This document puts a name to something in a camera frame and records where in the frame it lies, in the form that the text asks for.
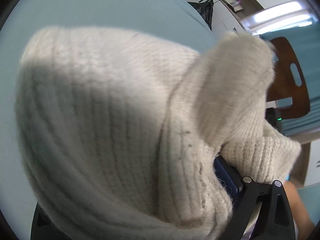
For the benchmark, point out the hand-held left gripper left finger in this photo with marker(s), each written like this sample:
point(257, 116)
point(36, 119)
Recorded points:
point(40, 226)

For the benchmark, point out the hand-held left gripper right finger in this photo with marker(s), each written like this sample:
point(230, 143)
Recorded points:
point(228, 177)

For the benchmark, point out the cream and blue knit sweater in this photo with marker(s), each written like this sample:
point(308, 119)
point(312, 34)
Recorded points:
point(112, 117)

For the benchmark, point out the person's right forearm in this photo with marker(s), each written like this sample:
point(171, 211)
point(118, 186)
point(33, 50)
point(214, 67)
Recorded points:
point(296, 202)

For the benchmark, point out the brown wooden chair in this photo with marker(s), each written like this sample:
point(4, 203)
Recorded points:
point(282, 62)

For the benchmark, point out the bright window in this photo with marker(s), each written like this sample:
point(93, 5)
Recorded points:
point(282, 15)

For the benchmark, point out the white cabinet unit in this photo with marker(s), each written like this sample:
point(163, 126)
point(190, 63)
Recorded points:
point(225, 20)

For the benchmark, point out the black plastic bag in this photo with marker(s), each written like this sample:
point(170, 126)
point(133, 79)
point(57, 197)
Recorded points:
point(205, 12)

